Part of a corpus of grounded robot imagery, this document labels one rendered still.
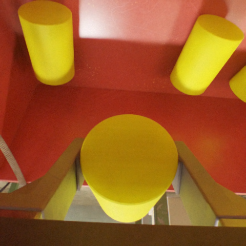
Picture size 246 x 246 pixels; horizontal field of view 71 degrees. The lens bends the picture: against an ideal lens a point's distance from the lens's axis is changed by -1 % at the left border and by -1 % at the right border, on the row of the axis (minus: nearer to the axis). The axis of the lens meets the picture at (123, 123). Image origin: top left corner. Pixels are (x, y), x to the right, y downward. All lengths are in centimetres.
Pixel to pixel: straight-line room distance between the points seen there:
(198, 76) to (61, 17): 22
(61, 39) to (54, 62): 4
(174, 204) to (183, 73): 149
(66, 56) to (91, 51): 7
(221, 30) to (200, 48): 3
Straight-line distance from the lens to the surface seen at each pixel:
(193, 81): 31
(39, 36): 28
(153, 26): 32
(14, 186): 150
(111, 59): 36
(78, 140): 16
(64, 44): 29
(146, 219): 199
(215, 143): 38
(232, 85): 40
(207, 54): 29
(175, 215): 172
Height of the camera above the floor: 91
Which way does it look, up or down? 35 degrees down
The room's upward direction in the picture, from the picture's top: 177 degrees counter-clockwise
